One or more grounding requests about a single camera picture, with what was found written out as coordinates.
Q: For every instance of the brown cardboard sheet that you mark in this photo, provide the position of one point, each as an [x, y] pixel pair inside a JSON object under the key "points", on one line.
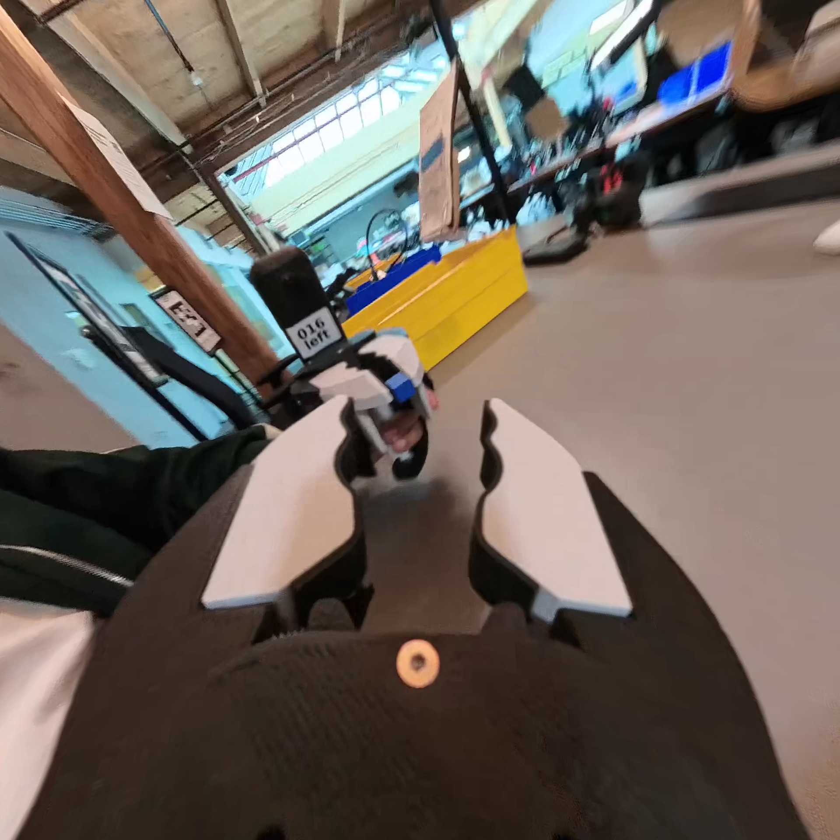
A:
{"points": [[438, 164]]}

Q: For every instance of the framed black-white pattern picture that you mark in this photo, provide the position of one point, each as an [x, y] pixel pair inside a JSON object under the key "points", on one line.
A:
{"points": [[187, 321]]}

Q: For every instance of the blue plastic bin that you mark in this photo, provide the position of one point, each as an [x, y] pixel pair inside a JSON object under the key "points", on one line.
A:
{"points": [[377, 298]]}

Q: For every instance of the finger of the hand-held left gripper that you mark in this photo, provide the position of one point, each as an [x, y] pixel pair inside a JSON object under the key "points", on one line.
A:
{"points": [[397, 354], [351, 387]]}

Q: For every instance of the cardboard box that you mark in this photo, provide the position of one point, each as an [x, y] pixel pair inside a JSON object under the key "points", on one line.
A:
{"points": [[781, 59]]}

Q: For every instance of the white rounded object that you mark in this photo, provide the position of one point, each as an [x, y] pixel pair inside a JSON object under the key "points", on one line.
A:
{"points": [[828, 239]]}

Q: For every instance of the person's left hand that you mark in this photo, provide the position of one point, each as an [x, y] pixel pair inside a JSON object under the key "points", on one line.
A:
{"points": [[403, 430]]}

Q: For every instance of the small blue block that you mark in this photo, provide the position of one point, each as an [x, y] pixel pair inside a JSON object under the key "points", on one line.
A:
{"points": [[401, 387]]}

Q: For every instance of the black metal post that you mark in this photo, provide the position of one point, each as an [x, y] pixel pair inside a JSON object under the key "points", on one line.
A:
{"points": [[476, 111]]}

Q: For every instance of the long black framed picture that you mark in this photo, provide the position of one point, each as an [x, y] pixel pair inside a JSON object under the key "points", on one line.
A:
{"points": [[79, 302]]}

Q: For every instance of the flat black tray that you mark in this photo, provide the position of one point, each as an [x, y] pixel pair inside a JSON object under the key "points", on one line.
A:
{"points": [[554, 250]]}

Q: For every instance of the yellow plastic bin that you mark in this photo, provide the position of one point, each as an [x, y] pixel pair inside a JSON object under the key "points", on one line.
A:
{"points": [[466, 295]]}

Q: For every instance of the blue shelf bin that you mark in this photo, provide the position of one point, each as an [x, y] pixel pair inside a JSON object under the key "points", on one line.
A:
{"points": [[695, 72]]}

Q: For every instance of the white paper notice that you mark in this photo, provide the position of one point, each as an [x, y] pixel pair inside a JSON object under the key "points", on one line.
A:
{"points": [[124, 164]]}

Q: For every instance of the wooden beam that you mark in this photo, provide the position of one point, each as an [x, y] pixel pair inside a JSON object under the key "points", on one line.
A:
{"points": [[98, 190]]}

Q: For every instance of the person's left forearm green sleeve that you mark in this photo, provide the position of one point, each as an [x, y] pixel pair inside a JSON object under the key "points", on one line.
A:
{"points": [[131, 505]]}

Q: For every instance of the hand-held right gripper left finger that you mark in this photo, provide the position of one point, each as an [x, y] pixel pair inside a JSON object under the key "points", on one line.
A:
{"points": [[282, 512]]}

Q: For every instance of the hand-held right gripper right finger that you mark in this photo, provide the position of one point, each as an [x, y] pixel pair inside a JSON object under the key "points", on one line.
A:
{"points": [[544, 518]]}

